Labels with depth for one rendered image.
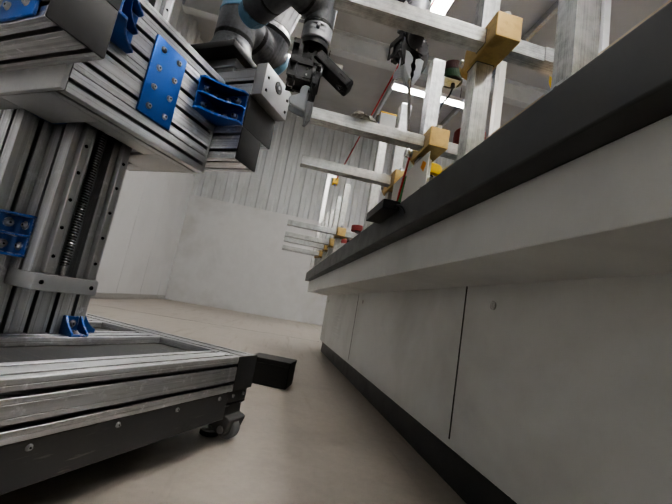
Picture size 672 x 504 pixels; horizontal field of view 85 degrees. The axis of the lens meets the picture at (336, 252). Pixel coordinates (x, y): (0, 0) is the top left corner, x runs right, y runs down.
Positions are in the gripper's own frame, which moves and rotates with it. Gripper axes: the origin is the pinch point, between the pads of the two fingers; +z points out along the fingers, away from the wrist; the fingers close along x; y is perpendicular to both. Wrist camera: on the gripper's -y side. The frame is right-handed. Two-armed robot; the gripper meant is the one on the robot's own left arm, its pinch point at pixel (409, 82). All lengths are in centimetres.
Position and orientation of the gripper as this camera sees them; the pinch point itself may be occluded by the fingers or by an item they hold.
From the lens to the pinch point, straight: 106.9
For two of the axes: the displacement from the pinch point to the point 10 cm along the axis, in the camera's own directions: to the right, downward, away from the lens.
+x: -8.5, -2.3, -4.7
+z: -1.7, 9.7, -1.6
